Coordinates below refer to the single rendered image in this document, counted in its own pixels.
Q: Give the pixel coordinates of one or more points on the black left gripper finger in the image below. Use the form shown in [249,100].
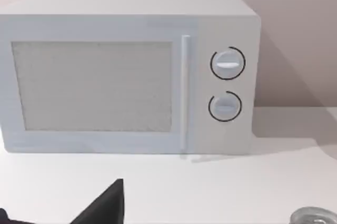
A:
[108,205]

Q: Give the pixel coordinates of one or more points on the pale microwave door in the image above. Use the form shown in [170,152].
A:
[92,87]

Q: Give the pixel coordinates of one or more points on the small pale microwave knob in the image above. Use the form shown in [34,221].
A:
[225,106]

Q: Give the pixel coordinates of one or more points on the large pale microwave knob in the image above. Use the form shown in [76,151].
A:
[227,63]

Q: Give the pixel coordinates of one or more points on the pale microwave oven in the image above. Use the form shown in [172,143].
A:
[223,23]

